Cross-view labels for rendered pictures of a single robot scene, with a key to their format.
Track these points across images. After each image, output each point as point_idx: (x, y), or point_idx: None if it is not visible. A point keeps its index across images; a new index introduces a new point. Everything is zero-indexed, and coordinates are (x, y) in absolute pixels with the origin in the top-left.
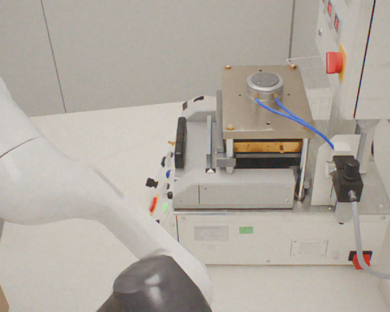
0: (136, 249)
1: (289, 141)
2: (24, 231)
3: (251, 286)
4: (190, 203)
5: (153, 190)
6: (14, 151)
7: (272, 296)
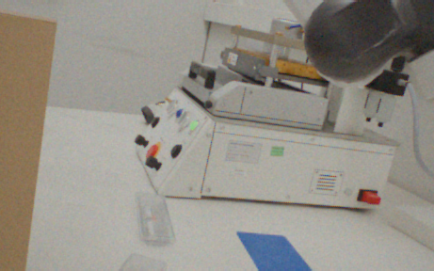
0: (313, 1)
1: None
2: None
3: (279, 216)
4: (232, 109)
5: (139, 152)
6: None
7: (303, 223)
